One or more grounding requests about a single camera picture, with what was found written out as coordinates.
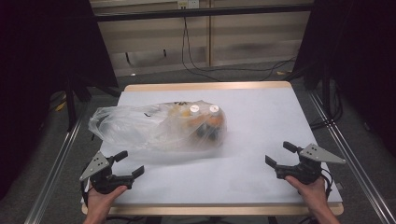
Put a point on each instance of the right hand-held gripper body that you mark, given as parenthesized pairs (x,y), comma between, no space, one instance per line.
(306,171)

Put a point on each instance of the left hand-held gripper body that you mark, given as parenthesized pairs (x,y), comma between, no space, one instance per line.
(99,177)

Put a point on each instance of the clear plastic bag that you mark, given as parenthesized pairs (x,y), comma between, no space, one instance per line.
(134,130)

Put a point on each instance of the orange juice bottle white cap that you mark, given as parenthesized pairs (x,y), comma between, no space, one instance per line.
(215,121)
(195,119)

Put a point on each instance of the person's right hand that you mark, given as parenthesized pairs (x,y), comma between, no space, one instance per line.
(313,196)

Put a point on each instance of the person's left hand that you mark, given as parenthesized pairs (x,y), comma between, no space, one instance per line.
(99,205)

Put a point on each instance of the white table sheet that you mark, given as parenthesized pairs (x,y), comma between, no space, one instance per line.
(249,130)

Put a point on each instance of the black metal stand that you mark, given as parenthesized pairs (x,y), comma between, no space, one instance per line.
(71,102)

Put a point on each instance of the dark curtain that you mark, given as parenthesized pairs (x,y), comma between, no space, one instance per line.
(37,77)
(358,62)

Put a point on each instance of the black horizontal bar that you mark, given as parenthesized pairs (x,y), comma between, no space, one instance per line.
(202,12)

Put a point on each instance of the aluminium floor rail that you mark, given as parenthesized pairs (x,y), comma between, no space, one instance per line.
(351,161)
(53,174)

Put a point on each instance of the white wall power outlet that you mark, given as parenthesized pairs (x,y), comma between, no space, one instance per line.
(188,3)

